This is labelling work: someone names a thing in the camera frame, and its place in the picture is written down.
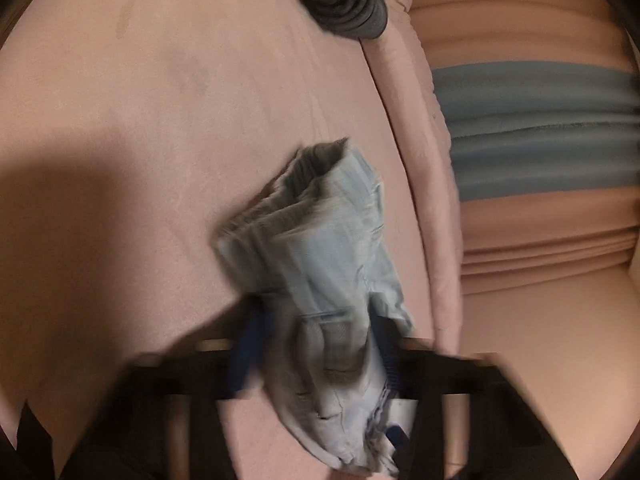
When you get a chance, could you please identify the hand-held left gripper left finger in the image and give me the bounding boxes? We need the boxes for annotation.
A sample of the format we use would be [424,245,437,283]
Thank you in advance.
[55,305,273,480]

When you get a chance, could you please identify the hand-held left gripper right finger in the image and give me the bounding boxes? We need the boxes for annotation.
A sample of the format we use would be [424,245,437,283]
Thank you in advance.
[370,315,571,480]

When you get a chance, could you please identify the light blue strawberry print pants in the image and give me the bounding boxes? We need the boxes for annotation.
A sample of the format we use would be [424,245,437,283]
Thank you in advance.
[214,136,417,477]

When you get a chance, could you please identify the pink curtain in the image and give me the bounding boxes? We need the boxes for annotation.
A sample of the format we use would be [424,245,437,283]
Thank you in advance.
[410,0,640,68]
[457,195,640,296]

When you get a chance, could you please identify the pink duvet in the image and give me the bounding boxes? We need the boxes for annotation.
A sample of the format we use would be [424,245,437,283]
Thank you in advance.
[360,0,463,361]

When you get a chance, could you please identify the blue curtain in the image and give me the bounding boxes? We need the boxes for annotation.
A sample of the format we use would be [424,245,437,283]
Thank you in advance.
[431,61,640,202]

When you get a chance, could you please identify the folded dark jeans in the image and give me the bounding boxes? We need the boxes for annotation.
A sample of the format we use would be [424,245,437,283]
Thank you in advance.
[287,0,390,41]

